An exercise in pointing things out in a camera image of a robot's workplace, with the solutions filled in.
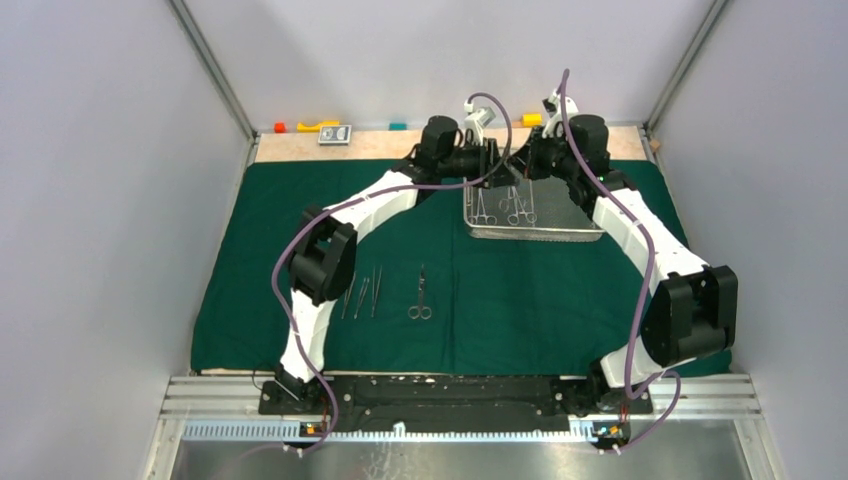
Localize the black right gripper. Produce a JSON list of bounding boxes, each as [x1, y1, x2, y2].
[[507, 126, 578, 183]]

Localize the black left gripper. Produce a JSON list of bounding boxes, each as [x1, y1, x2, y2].
[[438, 137, 519, 190]]

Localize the metal mesh instrument tray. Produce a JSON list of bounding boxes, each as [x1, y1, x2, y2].
[[463, 160, 603, 242]]

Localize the surgical scissors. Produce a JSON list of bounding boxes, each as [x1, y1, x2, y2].
[[408, 264, 433, 320]]

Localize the steel tweezers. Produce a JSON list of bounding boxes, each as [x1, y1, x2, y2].
[[341, 273, 356, 318], [353, 277, 370, 319], [370, 266, 383, 318]]

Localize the surgical forceps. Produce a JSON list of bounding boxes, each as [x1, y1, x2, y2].
[[467, 188, 497, 226]]

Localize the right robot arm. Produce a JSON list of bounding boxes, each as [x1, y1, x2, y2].
[[515, 114, 738, 412]]

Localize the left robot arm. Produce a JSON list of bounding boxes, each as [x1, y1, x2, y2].
[[274, 116, 513, 414]]

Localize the yellow wooden block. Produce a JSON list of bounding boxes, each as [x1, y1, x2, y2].
[[521, 113, 543, 128]]

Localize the playing card box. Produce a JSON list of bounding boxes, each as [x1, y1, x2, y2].
[[318, 125, 352, 146]]

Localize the yellow toy piece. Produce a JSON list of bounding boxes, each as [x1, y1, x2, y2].
[[296, 120, 340, 133]]

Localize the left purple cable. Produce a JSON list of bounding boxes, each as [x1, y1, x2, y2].
[[271, 91, 513, 458]]

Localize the purple cable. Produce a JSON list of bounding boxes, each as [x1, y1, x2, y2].
[[556, 68, 683, 456], [271, 91, 513, 458]]

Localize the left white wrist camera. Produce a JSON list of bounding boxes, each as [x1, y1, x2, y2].
[[462, 99, 496, 145]]

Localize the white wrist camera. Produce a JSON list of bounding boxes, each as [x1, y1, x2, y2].
[[462, 99, 496, 145], [542, 91, 579, 139]]

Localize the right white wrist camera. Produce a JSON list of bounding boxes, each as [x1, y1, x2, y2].
[[542, 91, 579, 139]]

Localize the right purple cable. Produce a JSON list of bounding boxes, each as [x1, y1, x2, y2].
[[556, 68, 683, 456]]

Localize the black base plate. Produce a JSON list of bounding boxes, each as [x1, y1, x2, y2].
[[258, 375, 654, 434]]

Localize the aluminium frame rail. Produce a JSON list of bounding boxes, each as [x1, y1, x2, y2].
[[160, 374, 762, 419]]

